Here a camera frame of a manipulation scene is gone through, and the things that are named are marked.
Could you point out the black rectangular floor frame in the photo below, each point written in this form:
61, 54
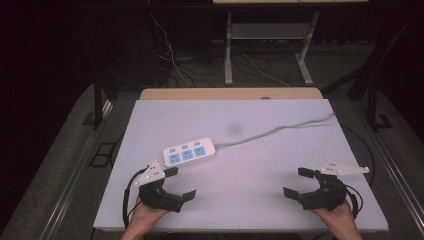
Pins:
101, 155

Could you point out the wooden table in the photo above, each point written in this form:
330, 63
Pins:
230, 93

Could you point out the black metal stand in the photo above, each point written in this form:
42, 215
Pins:
97, 100
375, 100

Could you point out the white power strip blue sockets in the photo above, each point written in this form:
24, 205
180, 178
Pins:
189, 152

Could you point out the white metal desk frame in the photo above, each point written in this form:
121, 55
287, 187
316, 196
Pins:
268, 31

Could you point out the aluminium floor rail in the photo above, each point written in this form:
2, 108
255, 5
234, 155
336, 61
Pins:
71, 180
396, 173

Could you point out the person's left hand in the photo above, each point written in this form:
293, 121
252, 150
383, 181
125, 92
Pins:
146, 216

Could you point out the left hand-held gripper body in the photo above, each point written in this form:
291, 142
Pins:
156, 195

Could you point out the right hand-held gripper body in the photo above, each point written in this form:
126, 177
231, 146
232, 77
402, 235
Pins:
328, 195

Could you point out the person's right hand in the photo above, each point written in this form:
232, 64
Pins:
335, 218

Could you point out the white foam board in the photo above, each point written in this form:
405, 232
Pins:
233, 186

